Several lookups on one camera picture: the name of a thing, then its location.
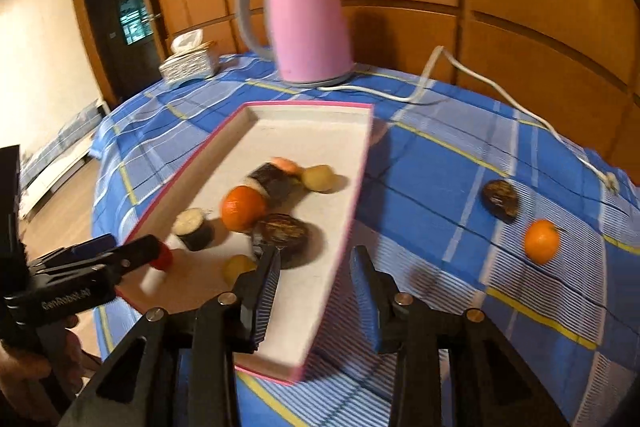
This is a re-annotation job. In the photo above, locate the orange tangerine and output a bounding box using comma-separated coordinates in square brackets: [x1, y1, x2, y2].
[523, 219, 560, 265]
[221, 185, 268, 234]

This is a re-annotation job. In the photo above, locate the grey kettle base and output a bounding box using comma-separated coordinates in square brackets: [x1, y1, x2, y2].
[279, 63, 357, 88]

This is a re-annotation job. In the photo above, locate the dark wooden door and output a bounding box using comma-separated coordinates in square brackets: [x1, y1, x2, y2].
[70, 0, 166, 108]

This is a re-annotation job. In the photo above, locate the eggplant piece with white face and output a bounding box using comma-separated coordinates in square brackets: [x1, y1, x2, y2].
[172, 208, 215, 252]

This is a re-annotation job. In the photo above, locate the blue plaid tablecloth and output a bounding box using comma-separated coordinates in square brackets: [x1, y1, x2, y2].
[90, 52, 640, 427]

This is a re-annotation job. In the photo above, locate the person's left hand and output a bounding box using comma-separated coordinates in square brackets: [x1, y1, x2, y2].
[0, 314, 103, 418]

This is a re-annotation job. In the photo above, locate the long dark eggplant piece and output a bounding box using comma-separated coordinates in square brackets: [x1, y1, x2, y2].
[245, 162, 301, 208]

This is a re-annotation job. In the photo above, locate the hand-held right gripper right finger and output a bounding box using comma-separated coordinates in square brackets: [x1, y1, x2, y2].
[350, 246, 571, 427]

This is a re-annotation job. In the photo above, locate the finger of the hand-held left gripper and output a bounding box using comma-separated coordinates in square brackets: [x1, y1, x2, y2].
[75, 234, 169, 294]
[27, 234, 116, 274]

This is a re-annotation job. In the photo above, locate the brown kiwi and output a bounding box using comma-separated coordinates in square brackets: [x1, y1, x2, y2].
[223, 254, 258, 285]
[301, 164, 335, 192]

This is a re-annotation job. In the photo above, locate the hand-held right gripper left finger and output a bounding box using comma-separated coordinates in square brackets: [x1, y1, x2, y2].
[60, 246, 283, 427]

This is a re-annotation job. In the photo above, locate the white tray with pink edge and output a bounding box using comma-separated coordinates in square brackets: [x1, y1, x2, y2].
[116, 102, 376, 385]

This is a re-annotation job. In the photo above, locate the low white bench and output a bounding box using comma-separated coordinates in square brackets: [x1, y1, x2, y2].
[20, 99, 112, 218]

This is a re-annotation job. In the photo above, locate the white woven tissue box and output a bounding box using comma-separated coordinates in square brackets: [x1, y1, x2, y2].
[159, 29, 218, 88]

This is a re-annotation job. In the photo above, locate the white power cord with plug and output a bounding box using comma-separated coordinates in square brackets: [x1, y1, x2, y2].
[317, 46, 621, 196]

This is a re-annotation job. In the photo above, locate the red and white radish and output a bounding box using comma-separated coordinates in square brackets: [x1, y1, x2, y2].
[139, 244, 173, 295]

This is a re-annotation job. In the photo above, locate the orange carrot piece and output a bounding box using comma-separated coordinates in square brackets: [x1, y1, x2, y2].
[270, 157, 303, 178]

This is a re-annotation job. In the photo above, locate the pink electric kettle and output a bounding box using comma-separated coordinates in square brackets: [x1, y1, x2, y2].
[236, 0, 353, 84]

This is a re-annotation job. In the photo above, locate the round dark eggplant slice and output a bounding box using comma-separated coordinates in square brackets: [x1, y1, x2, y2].
[250, 213, 321, 269]

